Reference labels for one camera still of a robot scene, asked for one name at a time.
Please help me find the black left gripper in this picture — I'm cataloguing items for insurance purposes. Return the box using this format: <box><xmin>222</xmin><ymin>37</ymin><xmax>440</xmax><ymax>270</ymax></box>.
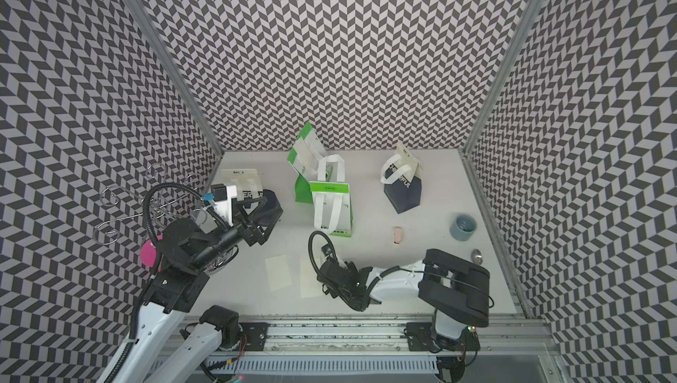
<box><xmin>191</xmin><ymin>196</ymin><xmax>283</xmax><ymax>270</ymax></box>

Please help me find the green white bag front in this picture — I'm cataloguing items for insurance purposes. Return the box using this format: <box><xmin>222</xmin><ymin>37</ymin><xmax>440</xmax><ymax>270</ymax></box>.
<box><xmin>287</xmin><ymin>122</ymin><xmax>327</xmax><ymax>204</ymax></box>

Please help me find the green white bag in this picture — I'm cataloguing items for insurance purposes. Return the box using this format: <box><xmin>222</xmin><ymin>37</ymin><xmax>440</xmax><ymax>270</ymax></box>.
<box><xmin>310</xmin><ymin>154</ymin><xmax>353</xmax><ymax>238</ymax></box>
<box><xmin>287</xmin><ymin>122</ymin><xmax>327</xmax><ymax>204</ymax></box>

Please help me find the small pink stapler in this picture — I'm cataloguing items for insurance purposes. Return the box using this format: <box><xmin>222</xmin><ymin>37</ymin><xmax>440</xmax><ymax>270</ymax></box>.
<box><xmin>393</xmin><ymin>226</ymin><xmax>404</xmax><ymax>245</ymax></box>

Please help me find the navy cream cheerful bag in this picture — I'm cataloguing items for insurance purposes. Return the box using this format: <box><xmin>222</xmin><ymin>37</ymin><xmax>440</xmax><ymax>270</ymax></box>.
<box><xmin>380</xmin><ymin>142</ymin><xmax>422</xmax><ymax>214</ymax></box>
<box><xmin>220</xmin><ymin>169</ymin><xmax>277</xmax><ymax>200</ymax></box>

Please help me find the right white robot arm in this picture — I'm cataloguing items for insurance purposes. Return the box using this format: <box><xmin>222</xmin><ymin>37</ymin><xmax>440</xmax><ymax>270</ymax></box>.
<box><xmin>307</xmin><ymin>231</ymin><xmax>495</xmax><ymax>355</ymax></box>

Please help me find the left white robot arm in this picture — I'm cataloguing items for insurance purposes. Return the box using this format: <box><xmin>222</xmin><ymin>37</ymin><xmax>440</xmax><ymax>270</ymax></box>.
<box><xmin>99</xmin><ymin>182</ymin><xmax>283</xmax><ymax>382</ymax></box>

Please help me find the cream receipt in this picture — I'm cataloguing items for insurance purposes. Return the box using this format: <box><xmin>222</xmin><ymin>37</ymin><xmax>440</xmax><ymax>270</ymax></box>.
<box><xmin>300</xmin><ymin>257</ymin><xmax>324</xmax><ymax>299</ymax></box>
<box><xmin>266</xmin><ymin>254</ymin><xmax>292</xmax><ymax>292</ymax></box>

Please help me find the cream receipt far left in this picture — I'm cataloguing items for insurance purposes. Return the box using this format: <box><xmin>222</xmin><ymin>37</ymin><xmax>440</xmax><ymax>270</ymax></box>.
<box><xmin>266</xmin><ymin>254</ymin><xmax>292</xmax><ymax>292</ymax></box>

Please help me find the pink plastic cup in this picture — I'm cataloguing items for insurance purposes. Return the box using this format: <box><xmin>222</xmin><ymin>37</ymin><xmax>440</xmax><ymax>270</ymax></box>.
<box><xmin>139</xmin><ymin>240</ymin><xmax>159</xmax><ymax>268</ymax></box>

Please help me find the grey blue cup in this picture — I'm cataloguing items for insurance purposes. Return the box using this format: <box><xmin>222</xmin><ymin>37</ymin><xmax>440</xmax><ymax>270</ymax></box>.
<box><xmin>450</xmin><ymin>214</ymin><xmax>478</xmax><ymax>242</ymax></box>

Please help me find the metal spoon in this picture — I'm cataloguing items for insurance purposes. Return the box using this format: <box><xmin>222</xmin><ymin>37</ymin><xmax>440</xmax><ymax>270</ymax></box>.
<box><xmin>471</xmin><ymin>249</ymin><xmax>483</xmax><ymax>265</ymax></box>

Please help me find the silver wire stand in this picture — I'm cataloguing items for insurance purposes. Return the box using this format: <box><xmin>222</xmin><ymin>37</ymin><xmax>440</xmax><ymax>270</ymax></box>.
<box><xmin>93</xmin><ymin>163</ymin><xmax>234</xmax><ymax>273</ymax></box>

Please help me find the white vented cable duct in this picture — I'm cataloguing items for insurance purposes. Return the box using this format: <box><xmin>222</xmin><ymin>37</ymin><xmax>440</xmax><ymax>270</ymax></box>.
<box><xmin>206</xmin><ymin>356</ymin><xmax>438</xmax><ymax>376</ymax></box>

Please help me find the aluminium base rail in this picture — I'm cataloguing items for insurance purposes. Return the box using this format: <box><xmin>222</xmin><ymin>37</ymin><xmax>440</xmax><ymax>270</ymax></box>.
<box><xmin>158</xmin><ymin>316</ymin><xmax>551</xmax><ymax>358</ymax></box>

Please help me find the aluminium corner post left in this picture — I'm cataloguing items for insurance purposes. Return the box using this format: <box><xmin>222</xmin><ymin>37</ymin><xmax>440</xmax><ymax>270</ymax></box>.
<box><xmin>123</xmin><ymin>0</ymin><xmax>223</xmax><ymax>156</ymax></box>

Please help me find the aluminium corner post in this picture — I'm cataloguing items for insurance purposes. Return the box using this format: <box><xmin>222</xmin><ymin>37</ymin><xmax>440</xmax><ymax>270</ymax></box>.
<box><xmin>123</xmin><ymin>0</ymin><xmax>223</xmax><ymax>156</ymax></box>
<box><xmin>462</xmin><ymin>0</ymin><xmax>545</xmax><ymax>157</ymax></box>

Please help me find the aluminium corner post right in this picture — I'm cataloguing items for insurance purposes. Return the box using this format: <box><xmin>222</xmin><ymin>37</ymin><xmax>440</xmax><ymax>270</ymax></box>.
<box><xmin>462</xmin><ymin>0</ymin><xmax>545</xmax><ymax>157</ymax></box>

